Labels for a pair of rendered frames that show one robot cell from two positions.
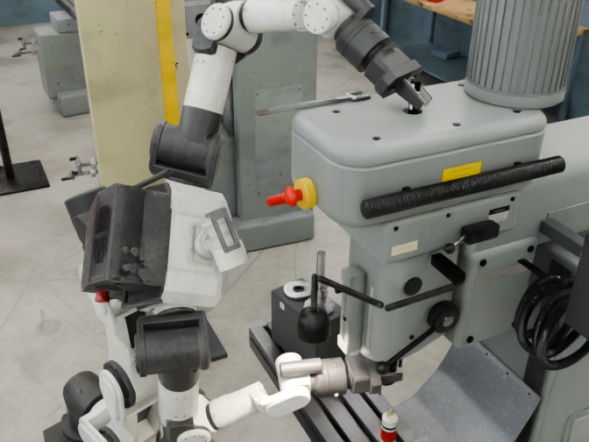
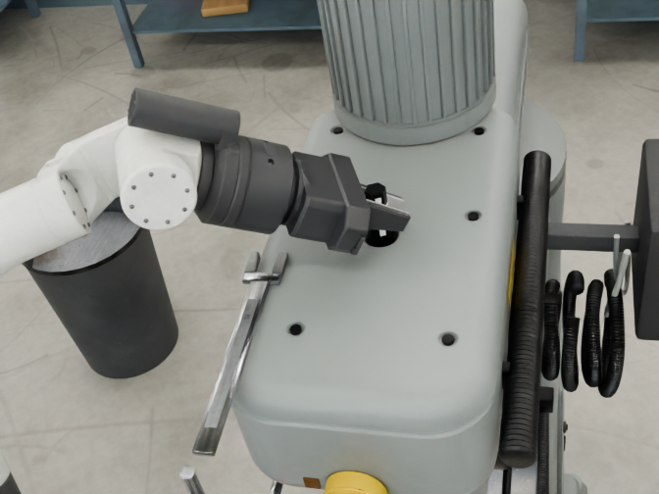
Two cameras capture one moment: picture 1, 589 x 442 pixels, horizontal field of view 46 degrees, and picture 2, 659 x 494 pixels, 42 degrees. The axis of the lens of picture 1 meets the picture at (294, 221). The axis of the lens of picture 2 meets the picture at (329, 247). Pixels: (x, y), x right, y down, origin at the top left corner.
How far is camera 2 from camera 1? 0.88 m
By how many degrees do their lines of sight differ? 37
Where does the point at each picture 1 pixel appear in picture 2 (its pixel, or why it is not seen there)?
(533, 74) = (480, 68)
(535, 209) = not seen: hidden behind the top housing
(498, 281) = not seen: hidden behind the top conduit
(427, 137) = (489, 272)
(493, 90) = (433, 122)
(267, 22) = (15, 256)
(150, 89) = not seen: outside the picture
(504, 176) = (543, 235)
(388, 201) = (530, 415)
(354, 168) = (476, 418)
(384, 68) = (335, 208)
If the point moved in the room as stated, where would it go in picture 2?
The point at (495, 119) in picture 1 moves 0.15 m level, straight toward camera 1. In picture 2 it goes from (490, 167) to (594, 232)
